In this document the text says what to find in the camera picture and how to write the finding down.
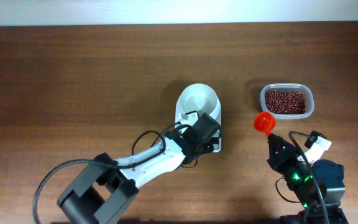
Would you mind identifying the orange measuring scoop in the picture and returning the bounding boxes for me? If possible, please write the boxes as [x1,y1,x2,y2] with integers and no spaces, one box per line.
[254,111,276,136]

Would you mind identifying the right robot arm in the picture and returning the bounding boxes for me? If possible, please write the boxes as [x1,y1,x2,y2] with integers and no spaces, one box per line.
[267,131,349,224]

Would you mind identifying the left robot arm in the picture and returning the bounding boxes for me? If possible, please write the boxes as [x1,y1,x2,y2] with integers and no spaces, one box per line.
[57,113,222,224]

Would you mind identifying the white digital kitchen scale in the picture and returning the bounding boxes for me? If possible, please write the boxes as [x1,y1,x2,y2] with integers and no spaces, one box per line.
[175,93,223,154]

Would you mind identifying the white round bowl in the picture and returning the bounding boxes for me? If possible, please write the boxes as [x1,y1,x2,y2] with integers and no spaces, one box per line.
[175,83,222,123]

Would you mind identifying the red beans in container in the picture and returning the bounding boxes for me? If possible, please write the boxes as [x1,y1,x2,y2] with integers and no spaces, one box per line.
[264,90,306,114]

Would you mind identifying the clear plastic container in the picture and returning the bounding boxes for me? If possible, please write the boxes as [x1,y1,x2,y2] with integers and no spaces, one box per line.
[260,83,314,119]

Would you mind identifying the left black cable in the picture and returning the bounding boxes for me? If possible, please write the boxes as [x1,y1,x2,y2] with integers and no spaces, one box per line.
[32,110,200,224]

